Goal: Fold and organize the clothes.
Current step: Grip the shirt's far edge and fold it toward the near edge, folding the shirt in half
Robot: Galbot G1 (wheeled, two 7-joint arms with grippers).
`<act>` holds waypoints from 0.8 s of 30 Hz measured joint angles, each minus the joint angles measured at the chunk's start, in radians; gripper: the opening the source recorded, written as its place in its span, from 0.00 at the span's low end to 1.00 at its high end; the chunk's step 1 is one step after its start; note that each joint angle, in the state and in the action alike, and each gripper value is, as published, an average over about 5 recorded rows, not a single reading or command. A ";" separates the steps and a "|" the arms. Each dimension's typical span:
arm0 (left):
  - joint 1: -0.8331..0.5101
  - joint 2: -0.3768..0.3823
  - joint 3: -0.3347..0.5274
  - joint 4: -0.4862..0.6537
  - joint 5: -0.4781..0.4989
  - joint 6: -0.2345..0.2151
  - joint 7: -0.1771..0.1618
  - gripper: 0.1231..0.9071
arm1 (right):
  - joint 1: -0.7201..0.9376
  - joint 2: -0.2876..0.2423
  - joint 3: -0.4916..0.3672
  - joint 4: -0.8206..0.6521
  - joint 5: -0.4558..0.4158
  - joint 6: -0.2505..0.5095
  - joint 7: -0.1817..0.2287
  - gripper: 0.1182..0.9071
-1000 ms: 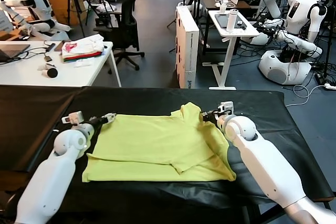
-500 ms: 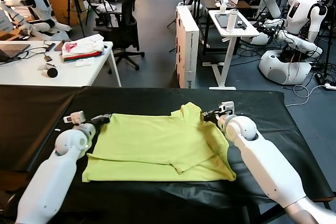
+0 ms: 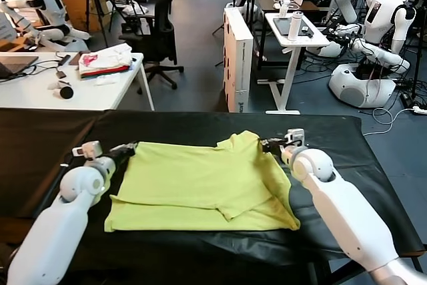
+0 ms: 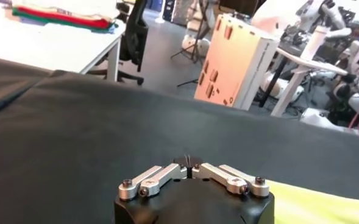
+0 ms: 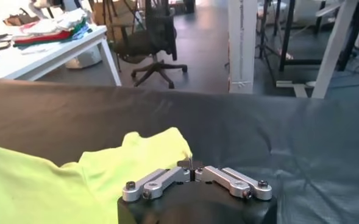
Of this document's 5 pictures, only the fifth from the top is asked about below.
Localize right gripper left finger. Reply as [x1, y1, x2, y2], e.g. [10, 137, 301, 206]
[121, 159, 193, 203]

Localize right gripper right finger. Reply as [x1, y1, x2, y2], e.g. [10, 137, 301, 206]
[191, 159, 273, 201]

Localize yellow-green t-shirt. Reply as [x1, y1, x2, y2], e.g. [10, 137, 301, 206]
[0, 127, 194, 224]

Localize stack of folded clothes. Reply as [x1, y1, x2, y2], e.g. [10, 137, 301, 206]
[13, 7, 93, 48]

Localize black table cover cloth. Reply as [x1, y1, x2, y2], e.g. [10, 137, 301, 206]
[0, 79, 359, 224]

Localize tall white cardboard box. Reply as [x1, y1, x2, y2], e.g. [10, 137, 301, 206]
[227, 0, 258, 94]

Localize black office chair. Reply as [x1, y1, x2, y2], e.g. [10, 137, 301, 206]
[113, 0, 188, 89]

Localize dark desk black legs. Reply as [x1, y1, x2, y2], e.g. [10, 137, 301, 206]
[279, 0, 326, 72]

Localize white standing desk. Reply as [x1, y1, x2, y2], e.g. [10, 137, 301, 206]
[275, 0, 359, 99]

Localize white work table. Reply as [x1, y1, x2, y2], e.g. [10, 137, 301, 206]
[0, 24, 122, 87]

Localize brown cardboard box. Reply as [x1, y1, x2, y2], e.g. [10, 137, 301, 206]
[92, 0, 137, 34]

